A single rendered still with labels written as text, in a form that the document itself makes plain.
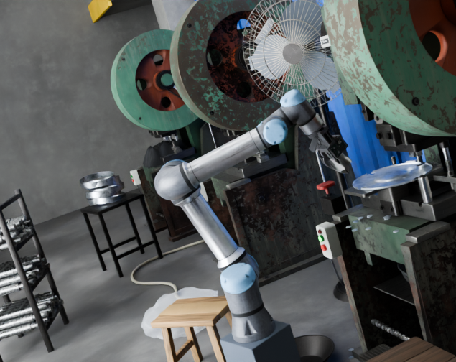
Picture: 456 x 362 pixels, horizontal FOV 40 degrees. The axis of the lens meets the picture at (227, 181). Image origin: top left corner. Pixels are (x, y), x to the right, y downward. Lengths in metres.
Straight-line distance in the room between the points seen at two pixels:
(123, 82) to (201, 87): 1.72
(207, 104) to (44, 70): 5.33
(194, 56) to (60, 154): 5.34
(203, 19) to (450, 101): 1.86
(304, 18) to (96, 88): 5.87
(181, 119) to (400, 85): 3.54
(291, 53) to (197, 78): 0.64
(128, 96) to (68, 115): 3.57
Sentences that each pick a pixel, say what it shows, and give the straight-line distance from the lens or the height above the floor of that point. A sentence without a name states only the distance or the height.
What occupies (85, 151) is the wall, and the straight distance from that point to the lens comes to 8.60.
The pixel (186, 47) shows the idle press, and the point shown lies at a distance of 3.40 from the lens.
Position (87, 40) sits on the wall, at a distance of 8.67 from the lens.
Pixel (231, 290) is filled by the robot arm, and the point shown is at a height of 0.63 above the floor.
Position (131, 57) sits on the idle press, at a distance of 5.09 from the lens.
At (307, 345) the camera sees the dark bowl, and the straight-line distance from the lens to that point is 2.93.
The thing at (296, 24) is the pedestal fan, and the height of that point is 1.42.
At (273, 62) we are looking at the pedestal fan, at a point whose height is 1.28.
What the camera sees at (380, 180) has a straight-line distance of 2.31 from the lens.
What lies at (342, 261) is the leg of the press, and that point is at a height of 0.46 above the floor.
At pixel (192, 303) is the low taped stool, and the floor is 0.33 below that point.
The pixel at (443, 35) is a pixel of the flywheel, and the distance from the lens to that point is 1.99.
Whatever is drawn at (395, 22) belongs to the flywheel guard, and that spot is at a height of 1.32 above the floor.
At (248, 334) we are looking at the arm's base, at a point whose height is 0.48.
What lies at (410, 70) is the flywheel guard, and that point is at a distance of 1.81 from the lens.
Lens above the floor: 1.36
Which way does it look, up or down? 11 degrees down
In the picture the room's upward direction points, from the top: 17 degrees counter-clockwise
